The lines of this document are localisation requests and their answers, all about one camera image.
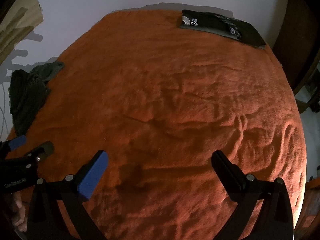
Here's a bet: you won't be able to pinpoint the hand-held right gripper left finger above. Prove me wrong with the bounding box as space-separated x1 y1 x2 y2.
26 150 109 240

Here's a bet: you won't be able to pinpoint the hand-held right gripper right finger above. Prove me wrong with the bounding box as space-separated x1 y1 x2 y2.
211 150 293 240

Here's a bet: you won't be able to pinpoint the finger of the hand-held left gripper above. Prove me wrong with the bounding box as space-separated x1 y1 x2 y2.
0 134 27 158
26 141 55 163

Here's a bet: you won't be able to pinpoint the dark grey jeans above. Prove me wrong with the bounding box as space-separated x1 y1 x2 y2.
9 69 51 136

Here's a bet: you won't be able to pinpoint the person's left hand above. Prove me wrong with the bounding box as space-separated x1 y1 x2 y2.
10 192 28 232

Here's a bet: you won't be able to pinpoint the olive grey garment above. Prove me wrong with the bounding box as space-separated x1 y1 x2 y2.
31 60 66 83

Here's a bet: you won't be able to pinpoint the orange blanket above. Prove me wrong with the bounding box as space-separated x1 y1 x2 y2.
5 9 307 240

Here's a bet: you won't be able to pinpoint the dark wooden chair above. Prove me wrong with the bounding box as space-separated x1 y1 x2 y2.
294 55 320 114

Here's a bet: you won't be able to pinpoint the beige cardboard sheet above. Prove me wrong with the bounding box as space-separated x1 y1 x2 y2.
0 0 44 65

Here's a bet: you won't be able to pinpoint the dark wooden wardrobe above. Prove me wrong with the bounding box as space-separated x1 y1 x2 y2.
271 0 320 93

